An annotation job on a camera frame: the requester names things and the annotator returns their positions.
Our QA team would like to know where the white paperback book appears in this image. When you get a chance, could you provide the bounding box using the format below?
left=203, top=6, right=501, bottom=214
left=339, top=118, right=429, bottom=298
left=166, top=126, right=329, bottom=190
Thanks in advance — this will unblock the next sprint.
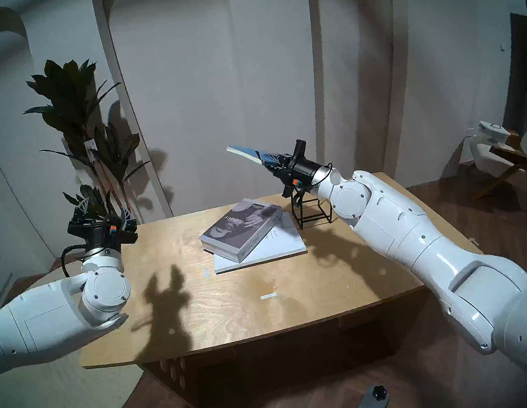
left=207, top=210, right=309, bottom=275

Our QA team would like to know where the black wire book stand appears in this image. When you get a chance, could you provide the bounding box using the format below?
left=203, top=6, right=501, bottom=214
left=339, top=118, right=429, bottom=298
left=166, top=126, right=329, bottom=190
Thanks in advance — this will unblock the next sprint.
left=289, top=184, right=336, bottom=231

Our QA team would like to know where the blue notebook with ribbon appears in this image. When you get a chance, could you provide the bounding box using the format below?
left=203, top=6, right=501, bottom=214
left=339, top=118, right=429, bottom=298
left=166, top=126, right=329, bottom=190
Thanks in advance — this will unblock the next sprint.
left=226, top=138, right=282, bottom=170

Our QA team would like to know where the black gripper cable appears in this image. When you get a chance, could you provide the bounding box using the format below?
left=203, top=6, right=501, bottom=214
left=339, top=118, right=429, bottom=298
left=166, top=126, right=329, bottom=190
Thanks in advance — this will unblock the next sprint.
left=310, top=162, right=336, bottom=186
left=58, top=243, right=88, bottom=280

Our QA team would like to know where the round cream rug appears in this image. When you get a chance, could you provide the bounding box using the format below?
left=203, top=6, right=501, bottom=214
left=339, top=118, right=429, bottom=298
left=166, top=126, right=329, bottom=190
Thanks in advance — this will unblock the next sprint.
left=0, top=252, right=150, bottom=408

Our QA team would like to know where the grey photo cover book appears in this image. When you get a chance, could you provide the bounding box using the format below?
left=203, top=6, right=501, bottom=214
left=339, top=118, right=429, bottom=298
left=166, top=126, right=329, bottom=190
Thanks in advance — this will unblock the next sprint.
left=194, top=192, right=290, bottom=270

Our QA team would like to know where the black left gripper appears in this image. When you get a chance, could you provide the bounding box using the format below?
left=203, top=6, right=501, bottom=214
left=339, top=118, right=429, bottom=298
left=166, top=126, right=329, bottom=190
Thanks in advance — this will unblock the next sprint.
left=62, top=190, right=142, bottom=262

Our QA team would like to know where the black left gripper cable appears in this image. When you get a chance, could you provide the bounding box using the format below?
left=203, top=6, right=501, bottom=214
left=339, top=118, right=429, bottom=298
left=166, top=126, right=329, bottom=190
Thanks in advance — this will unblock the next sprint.
left=58, top=243, right=88, bottom=280

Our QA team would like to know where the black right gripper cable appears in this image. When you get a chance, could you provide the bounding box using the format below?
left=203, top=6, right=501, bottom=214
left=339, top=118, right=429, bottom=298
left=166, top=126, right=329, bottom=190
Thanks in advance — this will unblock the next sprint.
left=310, top=162, right=336, bottom=186

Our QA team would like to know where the tall green potted plant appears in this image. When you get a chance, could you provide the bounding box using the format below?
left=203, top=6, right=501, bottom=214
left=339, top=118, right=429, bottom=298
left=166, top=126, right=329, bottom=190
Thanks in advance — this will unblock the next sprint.
left=16, top=46, right=162, bottom=245

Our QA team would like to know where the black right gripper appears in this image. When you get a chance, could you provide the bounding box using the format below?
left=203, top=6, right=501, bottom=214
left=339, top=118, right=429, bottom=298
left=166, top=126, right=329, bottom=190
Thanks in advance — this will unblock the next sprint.
left=261, top=136, right=328, bottom=201

